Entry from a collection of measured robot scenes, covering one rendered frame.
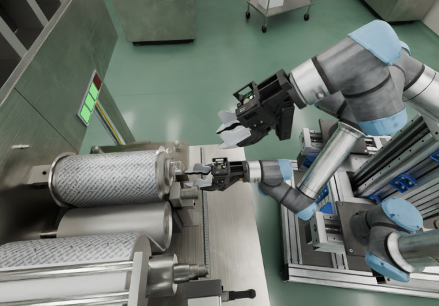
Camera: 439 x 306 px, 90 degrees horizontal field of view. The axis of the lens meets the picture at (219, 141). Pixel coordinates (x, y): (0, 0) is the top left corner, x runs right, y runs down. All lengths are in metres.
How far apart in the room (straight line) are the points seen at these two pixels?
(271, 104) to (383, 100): 0.18
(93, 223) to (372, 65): 0.66
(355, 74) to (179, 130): 2.02
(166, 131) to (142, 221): 1.78
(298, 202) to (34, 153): 0.80
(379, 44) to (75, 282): 0.54
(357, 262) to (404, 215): 0.88
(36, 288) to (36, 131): 0.44
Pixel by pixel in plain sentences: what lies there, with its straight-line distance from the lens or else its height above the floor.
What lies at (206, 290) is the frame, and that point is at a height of 1.44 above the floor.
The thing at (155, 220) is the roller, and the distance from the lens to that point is 0.60.
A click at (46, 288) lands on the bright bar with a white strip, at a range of 0.43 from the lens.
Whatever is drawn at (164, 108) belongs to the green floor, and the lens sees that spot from 2.55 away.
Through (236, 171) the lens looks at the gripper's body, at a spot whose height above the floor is 1.14.
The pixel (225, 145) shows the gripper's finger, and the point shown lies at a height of 1.38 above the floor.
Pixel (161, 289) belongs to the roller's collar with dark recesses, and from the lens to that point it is 0.45.
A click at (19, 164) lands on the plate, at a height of 1.33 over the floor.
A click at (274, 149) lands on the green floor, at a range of 2.20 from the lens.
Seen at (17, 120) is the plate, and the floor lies 1.39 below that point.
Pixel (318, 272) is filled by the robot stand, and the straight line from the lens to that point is 1.68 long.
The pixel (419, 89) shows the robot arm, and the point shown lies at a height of 1.50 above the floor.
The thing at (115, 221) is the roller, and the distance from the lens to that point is 0.63.
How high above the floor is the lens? 1.79
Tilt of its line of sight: 55 degrees down
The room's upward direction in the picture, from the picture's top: straight up
